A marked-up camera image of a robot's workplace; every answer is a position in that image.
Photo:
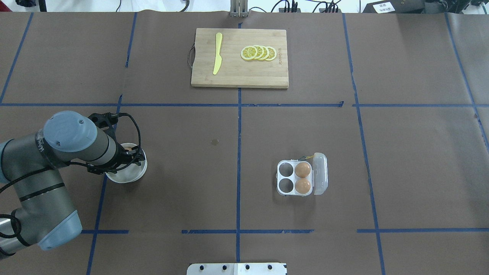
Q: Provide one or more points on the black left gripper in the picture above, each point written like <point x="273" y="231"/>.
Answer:
<point x="125" y="154"/>

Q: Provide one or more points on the white bowl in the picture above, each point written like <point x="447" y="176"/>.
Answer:
<point x="130" y="174"/>

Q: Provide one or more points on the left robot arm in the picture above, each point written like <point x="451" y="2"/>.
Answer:
<point x="31" y="164"/>

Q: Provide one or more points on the clear plastic egg box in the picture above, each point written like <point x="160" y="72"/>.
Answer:
<point x="286" y="178"/>

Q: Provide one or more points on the black electronics box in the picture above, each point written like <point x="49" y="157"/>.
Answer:
<point x="405" y="6"/>

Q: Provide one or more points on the yellow plastic knife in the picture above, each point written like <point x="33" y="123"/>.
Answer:
<point x="218" y="57"/>

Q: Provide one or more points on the wooden cutting board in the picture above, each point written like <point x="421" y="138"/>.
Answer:
<point x="236" y="72"/>

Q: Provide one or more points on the lemon slice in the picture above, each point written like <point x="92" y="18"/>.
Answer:
<point x="264" y="53"/>
<point x="272" y="54"/>
<point x="258" y="51"/>
<point x="249" y="53"/>

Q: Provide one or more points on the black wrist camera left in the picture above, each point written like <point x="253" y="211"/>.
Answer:
<point x="104" y="120"/>

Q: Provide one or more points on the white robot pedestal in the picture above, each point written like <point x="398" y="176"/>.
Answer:
<point x="260" y="268"/>

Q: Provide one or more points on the aluminium frame post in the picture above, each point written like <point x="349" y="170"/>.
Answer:
<point x="239" y="8"/>

